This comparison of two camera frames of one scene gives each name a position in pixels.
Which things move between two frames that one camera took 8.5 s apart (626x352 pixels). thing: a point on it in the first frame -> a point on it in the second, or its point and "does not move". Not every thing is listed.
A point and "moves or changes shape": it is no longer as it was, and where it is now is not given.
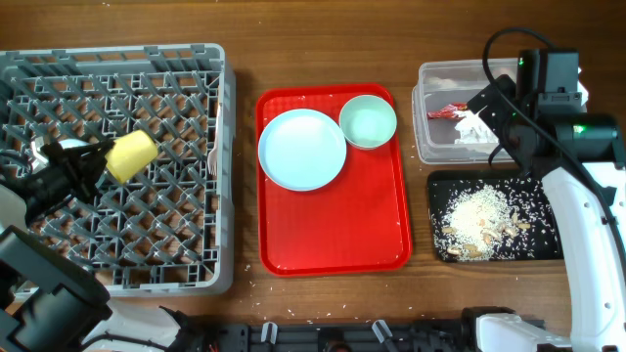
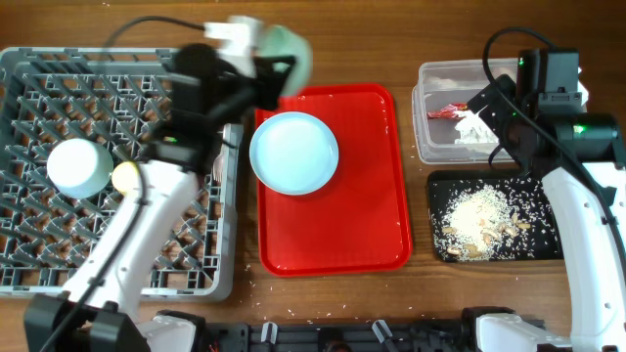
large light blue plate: [302, 150] moves or changes shape
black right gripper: [497, 108] does not move
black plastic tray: [491, 216] does not move
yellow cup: [130, 153] -> [125, 177]
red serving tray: [358, 222] does not move
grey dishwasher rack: [169, 231] does not move
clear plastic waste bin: [447, 130] does not move
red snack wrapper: [448, 111] does not move
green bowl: [367, 121] -> [281, 41]
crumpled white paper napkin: [473, 130] does not move
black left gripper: [86, 167] -> [274, 73]
